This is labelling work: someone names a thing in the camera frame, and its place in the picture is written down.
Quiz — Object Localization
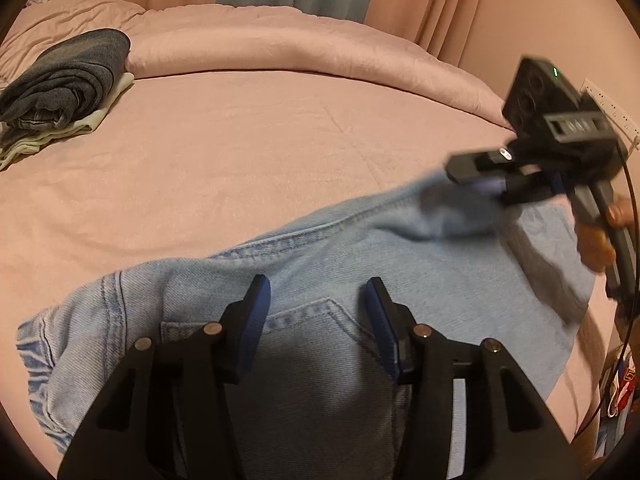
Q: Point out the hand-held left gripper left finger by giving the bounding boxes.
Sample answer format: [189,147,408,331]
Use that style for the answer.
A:
[57,275,273,480]

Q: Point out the folded dark denim pants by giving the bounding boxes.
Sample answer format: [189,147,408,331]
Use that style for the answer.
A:
[0,29,132,132]

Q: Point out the white wall socket strip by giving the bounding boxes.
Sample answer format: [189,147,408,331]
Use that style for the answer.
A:
[580,77,640,147]

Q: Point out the black cable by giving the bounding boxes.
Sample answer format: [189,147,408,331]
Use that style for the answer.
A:
[570,150,640,446]

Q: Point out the pink bed sheet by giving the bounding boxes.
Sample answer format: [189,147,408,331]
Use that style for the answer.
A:
[0,72,617,480]

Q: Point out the pink duvet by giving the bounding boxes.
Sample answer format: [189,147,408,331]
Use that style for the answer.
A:
[0,0,517,132]

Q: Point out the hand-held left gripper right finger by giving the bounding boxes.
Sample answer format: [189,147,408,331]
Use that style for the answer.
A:
[365,276,583,480]

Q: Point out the red blue printed package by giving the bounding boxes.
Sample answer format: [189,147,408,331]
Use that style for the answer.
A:
[592,355,638,461]

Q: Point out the folded pale green cloth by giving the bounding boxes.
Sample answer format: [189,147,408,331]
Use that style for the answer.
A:
[0,72,136,171]

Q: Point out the person's right hand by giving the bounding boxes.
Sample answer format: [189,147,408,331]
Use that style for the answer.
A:
[574,196,637,275]

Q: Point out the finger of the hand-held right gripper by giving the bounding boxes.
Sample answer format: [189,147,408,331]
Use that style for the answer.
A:
[480,169,572,207]
[446,147,532,184]

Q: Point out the light blue denim pants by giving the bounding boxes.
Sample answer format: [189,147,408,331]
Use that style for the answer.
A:
[15,170,597,480]

